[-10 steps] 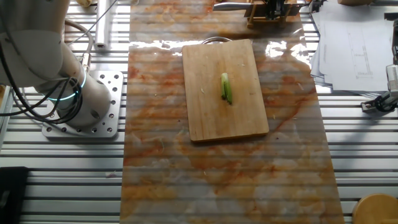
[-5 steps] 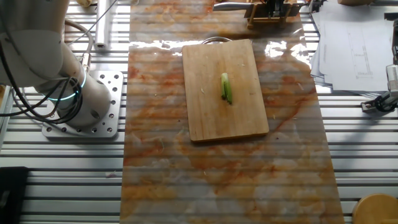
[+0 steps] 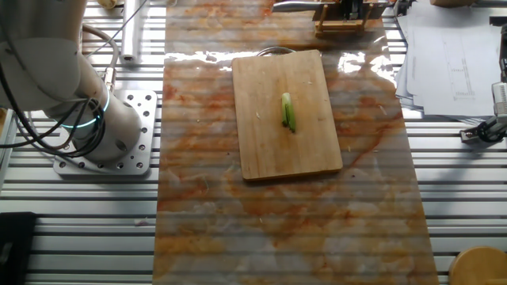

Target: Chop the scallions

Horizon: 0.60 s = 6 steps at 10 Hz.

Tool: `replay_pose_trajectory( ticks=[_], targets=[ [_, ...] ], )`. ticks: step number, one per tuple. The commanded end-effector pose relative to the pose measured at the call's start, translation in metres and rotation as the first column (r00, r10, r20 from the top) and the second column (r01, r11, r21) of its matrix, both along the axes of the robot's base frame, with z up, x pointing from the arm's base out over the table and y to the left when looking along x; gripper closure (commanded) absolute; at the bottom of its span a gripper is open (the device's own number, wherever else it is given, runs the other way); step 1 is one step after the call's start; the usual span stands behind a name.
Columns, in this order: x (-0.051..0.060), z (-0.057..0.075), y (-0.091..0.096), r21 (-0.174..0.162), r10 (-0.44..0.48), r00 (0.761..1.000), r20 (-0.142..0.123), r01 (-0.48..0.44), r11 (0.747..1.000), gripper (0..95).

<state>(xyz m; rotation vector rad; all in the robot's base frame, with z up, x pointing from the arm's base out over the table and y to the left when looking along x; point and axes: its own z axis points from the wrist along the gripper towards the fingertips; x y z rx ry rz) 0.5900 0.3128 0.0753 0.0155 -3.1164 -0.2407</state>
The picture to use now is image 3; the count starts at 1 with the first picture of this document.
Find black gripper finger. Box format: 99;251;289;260
342;0;364;21

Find grey robot hose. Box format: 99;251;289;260
81;23;120;93

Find green scallion stalk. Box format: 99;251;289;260
280;92;297;134

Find wooden cutting board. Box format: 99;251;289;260
231;46;344;182

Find white paper sheets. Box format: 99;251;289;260
395;0;507;120

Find thin steel knife blade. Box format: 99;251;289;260
272;0;391;23

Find orange marble pattern mat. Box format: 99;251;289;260
152;0;440;285

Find white plastic wrap roll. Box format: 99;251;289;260
120;0;143;64

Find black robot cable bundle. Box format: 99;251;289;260
0;59;107;159

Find wooden knife rack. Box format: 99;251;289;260
312;2;391;40

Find wooden mug tree stand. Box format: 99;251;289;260
449;245;507;285

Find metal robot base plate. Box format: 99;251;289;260
53;89;158;177

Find black box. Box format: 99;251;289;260
0;211;37;285

